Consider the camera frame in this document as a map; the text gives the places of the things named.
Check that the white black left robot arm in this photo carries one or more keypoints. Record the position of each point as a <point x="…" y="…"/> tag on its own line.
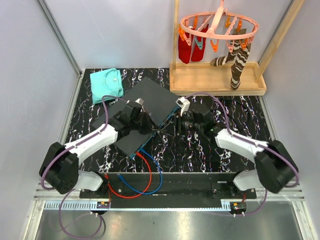
<point x="60" y="168"/>

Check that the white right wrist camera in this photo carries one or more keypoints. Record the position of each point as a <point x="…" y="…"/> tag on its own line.
<point x="184" y="104"/>

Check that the brown striped sock long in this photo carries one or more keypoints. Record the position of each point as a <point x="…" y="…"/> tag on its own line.
<point x="240" y="59"/>

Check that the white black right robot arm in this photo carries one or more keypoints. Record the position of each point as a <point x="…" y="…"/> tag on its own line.
<point x="273" y="169"/>

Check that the folded teal cloth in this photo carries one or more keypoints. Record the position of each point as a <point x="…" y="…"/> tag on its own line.
<point x="106" y="83"/>

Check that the brown striped sock rear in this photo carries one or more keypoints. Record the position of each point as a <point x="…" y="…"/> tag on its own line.
<point x="219" y="61"/>

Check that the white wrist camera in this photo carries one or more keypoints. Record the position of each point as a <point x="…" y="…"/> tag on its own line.
<point x="140" y="102"/>
<point x="184" y="104"/>

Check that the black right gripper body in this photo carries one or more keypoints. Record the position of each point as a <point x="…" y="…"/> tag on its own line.
<point x="188" y="123"/>

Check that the red sock left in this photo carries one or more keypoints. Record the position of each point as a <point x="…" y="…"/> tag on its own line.
<point x="184" y="51"/>

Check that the wooden rack with tray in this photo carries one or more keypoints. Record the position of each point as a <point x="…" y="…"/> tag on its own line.
<point x="187" y="79"/>

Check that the dark grey network switch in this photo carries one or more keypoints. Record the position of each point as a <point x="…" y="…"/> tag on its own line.
<point x="159" y="103"/>

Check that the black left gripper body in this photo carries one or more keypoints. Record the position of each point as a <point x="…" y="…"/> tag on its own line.
<point x="143" y="124"/>

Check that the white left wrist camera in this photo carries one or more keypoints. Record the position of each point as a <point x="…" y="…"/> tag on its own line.
<point x="140" y="102"/>

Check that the pink round clip hanger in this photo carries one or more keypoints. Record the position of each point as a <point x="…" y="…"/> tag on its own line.
<point x="219" y="25"/>

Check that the red sock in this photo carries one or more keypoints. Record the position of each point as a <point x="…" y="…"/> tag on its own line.
<point x="199" y="49"/>
<point x="184" y="51"/>

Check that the red sock right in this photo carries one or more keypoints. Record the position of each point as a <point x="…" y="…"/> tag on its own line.
<point x="199" y="49"/>

